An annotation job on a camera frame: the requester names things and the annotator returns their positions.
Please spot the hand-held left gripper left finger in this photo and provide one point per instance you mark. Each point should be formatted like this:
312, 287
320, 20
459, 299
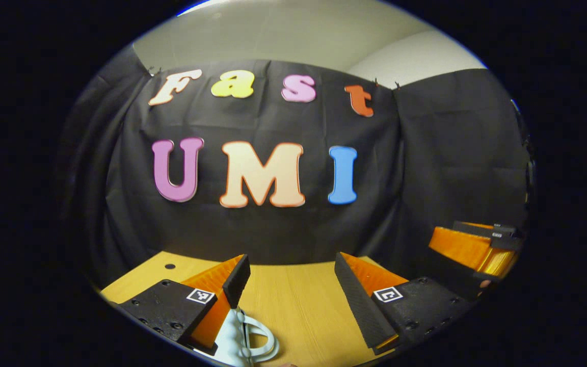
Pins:
238, 280

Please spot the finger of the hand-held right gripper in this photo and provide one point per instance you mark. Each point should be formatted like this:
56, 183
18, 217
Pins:
472, 250
477, 226

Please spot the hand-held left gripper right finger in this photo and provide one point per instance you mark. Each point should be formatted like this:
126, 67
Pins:
357, 306

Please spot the black backdrop cloth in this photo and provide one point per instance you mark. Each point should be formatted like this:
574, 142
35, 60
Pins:
426, 168

